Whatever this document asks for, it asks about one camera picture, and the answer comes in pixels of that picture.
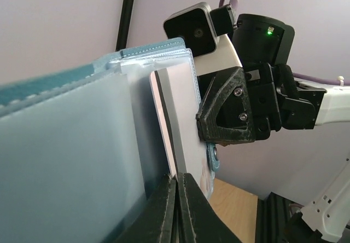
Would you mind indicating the white card with grey stripe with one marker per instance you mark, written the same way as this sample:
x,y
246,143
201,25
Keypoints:
x,y
176,104

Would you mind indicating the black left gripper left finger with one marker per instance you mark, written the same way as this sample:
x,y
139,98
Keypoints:
x,y
155,223

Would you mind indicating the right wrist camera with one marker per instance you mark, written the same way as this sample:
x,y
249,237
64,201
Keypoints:
x,y
205,32

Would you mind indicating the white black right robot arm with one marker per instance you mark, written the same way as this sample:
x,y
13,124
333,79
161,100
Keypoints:
x,y
302,106

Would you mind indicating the black frame post right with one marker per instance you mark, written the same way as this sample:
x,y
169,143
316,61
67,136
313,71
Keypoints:
x,y
124,24

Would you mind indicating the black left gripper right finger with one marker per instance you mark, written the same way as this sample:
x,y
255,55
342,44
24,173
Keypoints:
x,y
197,220

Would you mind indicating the blue leather card holder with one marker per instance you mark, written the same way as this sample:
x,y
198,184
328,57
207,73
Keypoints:
x,y
82,150

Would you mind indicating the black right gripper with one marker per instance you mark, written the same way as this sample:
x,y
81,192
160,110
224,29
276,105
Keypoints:
x,y
236,109

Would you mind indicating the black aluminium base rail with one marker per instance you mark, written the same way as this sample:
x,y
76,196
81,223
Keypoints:
x,y
273,214

